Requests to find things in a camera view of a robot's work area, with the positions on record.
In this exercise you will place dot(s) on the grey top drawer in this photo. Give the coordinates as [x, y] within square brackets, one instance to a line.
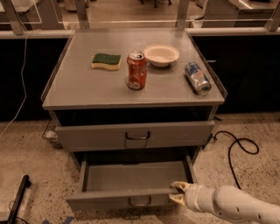
[134, 135]

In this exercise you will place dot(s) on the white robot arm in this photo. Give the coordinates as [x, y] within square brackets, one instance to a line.
[225, 202]

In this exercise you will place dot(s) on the red soda can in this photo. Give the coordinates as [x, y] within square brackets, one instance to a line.
[137, 67]

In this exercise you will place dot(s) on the blue floor tape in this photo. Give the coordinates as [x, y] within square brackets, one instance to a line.
[60, 220]

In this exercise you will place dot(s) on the green yellow sponge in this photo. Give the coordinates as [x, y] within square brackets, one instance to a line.
[106, 61]

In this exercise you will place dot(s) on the black bar on floor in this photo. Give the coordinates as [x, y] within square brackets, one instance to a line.
[25, 183]

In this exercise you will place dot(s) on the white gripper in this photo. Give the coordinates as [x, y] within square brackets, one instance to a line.
[193, 197]

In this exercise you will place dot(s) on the blue silver can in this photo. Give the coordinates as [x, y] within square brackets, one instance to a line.
[195, 76]

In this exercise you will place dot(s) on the grey drawer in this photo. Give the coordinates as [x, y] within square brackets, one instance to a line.
[132, 181]
[134, 135]

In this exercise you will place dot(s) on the wire basket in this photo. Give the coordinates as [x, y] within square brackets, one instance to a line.
[50, 135]

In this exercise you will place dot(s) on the grey drawer cabinet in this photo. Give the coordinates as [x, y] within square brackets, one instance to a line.
[80, 95]

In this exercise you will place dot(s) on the white bowl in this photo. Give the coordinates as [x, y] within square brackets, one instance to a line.
[160, 55]

